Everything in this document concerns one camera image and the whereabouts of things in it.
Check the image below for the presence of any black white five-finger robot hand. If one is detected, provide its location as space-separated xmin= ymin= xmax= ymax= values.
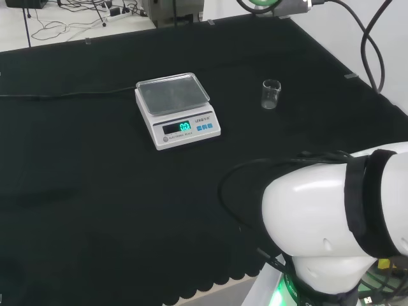
xmin=236 ymin=0 xmax=316 ymax=16

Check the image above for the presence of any small clear glass beaker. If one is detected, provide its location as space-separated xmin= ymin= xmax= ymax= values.
xmin=261 ymin=79 xmax=282 ymax=110

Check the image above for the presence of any grey equipment box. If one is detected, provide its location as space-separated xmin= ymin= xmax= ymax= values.
xmin=141 ymin=0 xmax=205 ymax=29

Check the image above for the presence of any white electronic balance steel pan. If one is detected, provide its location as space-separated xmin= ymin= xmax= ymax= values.
xmin=135 ymin=71 xmax=222 ymax=152

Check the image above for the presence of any white power strip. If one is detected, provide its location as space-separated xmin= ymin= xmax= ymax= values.
xmin=106 ymin=6 xmax=132 ymax=22

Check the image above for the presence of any black tripod leg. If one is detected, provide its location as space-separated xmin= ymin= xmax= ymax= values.
xmin=91 ymin=0 xmax=108 ymax=27

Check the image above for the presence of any black box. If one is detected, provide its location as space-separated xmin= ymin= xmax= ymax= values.
xmin=5 ymin=0 xmax=49 ymax=10

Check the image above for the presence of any dark thin pole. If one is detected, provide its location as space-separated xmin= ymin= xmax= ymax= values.
xmin=22 ymin=7 xmax=33 ymax=48

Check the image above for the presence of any black bench cloth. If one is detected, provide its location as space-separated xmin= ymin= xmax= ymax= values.
xmin=0 ymin=14 xmax=408 ymax=306

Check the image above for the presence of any thick black cable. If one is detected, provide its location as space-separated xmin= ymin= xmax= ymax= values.
xmin=360 ymin=0 xmax=398 ymax=94
xmin=313 ymin=0 xmax=387 ymax=94

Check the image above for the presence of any black cable loop beside arm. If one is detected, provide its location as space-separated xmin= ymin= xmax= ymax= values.
xmin=217 ymin=150 xmax=353 ymax=232

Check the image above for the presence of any thin floor cable tangle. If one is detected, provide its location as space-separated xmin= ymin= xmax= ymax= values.
xmin=31 ymin=0 xmax=111 ymax=43

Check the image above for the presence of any black balance power cable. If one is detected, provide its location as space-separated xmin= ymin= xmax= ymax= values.
xmin=0 ymin=86 xmax=138 ymax=100

